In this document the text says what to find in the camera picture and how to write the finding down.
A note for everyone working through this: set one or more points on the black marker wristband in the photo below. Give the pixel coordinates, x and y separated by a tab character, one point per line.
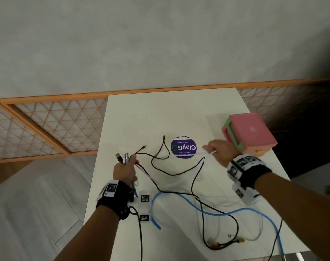
252	171
116	199

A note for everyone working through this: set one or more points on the round purple sticker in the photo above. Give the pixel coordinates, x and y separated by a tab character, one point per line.
183	147

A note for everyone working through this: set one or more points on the person's right forearm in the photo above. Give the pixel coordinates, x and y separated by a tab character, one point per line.
298	212

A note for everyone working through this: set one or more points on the person's left hand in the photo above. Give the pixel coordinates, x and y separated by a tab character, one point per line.
125	173

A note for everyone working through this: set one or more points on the person's left forearm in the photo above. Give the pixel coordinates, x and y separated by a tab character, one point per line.
88	239

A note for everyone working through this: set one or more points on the pink box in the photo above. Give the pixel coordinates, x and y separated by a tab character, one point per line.
252	130

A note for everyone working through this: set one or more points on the person's right hand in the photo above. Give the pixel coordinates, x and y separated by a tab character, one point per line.
224	152

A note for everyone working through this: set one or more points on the white table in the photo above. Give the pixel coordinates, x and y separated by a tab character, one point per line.
154	114

